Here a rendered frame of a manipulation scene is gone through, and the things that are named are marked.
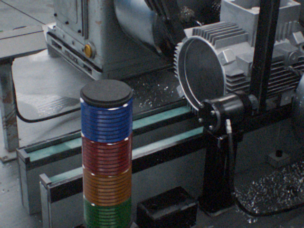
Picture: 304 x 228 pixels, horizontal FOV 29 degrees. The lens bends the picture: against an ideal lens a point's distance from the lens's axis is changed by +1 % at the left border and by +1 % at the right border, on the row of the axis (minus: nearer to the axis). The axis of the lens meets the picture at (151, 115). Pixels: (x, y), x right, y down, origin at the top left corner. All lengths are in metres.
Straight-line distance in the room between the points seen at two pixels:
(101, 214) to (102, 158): 0.08
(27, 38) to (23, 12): 3.31
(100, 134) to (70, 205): 0.40
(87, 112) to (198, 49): 0.62
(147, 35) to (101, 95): 0.73
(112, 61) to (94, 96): 0.94
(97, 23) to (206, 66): 0.39
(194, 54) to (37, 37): 0.33
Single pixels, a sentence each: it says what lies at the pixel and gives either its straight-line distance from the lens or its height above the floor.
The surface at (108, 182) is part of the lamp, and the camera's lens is 0.70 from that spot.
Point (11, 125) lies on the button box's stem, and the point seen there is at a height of 0.87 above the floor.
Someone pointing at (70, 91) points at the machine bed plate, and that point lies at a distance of 1.58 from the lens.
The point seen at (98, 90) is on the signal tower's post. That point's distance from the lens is 0.67.
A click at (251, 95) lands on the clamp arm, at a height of 1.03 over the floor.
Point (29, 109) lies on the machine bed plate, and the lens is 1.51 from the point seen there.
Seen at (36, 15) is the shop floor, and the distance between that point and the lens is 4.46.
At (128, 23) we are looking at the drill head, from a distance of 1.44.
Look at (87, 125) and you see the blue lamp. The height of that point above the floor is 1.18.
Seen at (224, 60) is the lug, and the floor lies 1.08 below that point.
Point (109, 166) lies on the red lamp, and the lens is 0.69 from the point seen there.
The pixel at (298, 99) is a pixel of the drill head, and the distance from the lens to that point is 1.04.
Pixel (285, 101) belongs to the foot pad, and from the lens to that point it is 1.23.
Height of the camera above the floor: 1.52
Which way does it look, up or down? 30 degrees down
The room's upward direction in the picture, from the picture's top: 2 degrees clockwise
